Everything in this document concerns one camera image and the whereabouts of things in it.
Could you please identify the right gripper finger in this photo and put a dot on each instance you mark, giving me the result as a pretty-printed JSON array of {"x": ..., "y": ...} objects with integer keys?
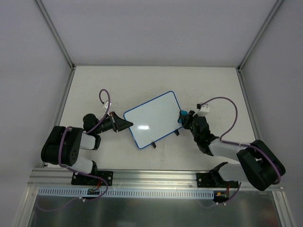
[
  {"x": 190, "y": 113},
  {"x": 187, "y": 123}
]

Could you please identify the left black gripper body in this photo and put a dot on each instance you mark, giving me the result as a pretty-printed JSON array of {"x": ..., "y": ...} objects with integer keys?
[{"x": 114, "y": 122}]

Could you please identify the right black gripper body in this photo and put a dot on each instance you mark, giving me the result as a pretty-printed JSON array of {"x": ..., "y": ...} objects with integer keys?
[{"x": 189, "y": 120}]

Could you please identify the blue bone-shaped eraser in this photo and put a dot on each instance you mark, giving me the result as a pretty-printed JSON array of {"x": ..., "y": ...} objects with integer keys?
[{"x": 182, "y": 116}]

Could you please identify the blue framed whiteboard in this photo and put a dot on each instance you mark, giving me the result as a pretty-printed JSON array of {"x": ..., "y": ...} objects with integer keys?
[{"x": 153, "y": 120}]

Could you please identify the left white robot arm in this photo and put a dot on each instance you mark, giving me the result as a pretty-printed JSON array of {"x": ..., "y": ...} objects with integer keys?
[{"x": 64, "y": 143}]

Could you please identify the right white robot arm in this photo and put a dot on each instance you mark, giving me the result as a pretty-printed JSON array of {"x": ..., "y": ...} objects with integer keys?
[{"x": 256, "y": 163}]

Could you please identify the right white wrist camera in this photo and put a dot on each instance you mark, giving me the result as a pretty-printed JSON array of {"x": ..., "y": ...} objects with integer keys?
[{"x": 202, "y": 110}]

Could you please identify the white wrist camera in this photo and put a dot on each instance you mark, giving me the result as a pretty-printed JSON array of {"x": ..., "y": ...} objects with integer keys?
[
  {"x": 202, "y": 110},
  {"x": 106, "y": 105}
]

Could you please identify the black wire whiteboard stand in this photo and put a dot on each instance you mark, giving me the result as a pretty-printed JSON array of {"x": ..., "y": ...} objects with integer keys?
[{"x": 176, "y": 133}]

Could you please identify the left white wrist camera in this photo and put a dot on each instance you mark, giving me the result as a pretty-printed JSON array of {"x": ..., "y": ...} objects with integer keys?
[{"x": 106, "y": 105}]

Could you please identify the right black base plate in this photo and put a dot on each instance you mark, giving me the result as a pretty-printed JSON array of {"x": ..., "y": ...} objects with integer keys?
[{"x": 206, "y": 179}]

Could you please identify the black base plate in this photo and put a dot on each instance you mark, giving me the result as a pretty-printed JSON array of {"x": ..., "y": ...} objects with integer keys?
[
  {"x": 206, "y": 179},
  {"x": 82, "y": 180}
]

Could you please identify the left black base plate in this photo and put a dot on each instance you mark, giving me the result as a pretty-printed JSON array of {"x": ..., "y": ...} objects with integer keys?
[{"x": 82, "y": 180}]

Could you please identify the aluminium mounting rail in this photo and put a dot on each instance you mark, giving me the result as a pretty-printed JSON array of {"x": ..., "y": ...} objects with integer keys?
[{"x": 130, "y": 179}]

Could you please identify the white slotted cable duct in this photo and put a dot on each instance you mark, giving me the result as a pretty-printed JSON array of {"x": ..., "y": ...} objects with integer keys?
[{"x": 126, "y": 193}]

